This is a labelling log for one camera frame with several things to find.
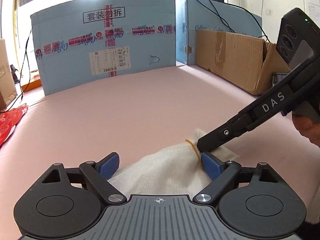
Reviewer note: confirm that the blue cardboard box with tape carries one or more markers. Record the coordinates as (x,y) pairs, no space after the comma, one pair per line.
(75,72)

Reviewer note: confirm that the open brown cardboard box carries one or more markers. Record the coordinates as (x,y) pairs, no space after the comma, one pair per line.
(237,60)

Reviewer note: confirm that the yellow rubber band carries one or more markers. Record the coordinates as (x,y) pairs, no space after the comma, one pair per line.
(193,147)

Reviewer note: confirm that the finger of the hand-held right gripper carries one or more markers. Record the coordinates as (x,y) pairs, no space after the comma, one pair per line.
(217,136)

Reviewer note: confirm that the orange flat object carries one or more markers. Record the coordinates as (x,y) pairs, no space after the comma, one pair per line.
(31,84)

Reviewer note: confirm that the red printed cloth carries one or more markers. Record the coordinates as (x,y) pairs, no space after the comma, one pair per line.
(10,122)

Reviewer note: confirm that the closed brown cardboard box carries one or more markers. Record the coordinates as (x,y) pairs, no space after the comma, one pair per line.
(6,80)

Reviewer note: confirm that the white wall notice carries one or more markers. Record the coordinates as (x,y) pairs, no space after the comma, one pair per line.
(312,7)

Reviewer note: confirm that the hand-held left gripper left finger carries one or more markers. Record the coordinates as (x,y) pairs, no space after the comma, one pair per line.
(108,166)

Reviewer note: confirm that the plain blue cardboard box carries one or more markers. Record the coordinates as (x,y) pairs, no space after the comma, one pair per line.
(207,15)

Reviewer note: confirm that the person's right hand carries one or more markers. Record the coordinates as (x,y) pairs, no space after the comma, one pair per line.
(308,130)

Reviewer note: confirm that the white woven shopping bag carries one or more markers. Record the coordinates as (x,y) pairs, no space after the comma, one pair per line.
(162,170)

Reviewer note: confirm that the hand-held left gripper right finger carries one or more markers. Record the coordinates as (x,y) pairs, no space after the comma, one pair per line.
(211,167)

